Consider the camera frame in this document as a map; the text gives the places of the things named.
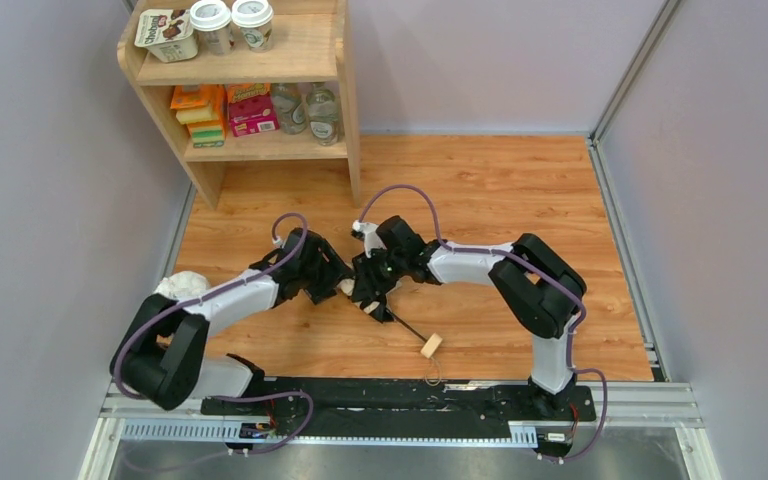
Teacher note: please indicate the clear glass bottle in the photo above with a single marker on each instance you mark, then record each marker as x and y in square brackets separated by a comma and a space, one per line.
[288, 105]
[323, 114]

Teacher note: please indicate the white lidded cup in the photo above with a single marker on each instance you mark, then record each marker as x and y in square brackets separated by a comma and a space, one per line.
[211, 19]
[253, 19]

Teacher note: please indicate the white crumpled plastic bag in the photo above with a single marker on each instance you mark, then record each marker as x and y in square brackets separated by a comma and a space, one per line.
[182, 285]

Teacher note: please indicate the right clear glass bottle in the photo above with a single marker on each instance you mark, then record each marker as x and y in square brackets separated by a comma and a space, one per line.
[323, 114]

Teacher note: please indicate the beige folding umbrella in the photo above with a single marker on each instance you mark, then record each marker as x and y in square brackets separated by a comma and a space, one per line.
[377, 308]

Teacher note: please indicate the pink orange snack box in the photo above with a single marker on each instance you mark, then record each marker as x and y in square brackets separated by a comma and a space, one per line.
[249, 109]

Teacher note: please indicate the left white lidded cup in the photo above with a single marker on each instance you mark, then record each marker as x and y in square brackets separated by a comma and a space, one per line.
[211, 19]

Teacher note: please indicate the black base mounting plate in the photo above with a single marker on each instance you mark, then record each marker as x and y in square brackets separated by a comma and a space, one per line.
[400, 408]

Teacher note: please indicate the Chobani yogurt tub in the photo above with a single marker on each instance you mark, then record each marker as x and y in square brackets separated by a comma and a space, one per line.
[167, 34]

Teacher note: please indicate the left clear glass bottle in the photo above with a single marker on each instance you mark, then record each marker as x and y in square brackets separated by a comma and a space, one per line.
[288, 105]

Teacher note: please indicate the right white lidded cup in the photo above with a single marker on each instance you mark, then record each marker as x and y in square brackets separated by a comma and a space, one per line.
[253, 19]

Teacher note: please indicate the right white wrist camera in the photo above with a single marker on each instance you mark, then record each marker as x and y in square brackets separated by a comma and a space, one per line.
[366, 232]

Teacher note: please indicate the aluminium frame rail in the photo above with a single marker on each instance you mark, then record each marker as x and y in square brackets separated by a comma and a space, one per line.
[644, 430]

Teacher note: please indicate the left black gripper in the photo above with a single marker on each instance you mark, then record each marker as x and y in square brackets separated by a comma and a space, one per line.
[330, 270]

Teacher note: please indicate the wooden shelf unit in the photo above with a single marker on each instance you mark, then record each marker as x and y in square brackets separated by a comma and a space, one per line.
[311, 42]

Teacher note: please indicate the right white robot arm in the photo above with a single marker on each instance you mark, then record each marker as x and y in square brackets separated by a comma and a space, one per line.
[543, 292]

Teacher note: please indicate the orange sponge pack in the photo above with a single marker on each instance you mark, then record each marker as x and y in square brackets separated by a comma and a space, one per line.
[201, 109]

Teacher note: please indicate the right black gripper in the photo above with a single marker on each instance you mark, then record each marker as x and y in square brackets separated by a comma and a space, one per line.
[371, 283]

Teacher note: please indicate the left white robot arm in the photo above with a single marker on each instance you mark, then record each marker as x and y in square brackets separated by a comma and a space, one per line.
[161, 357]

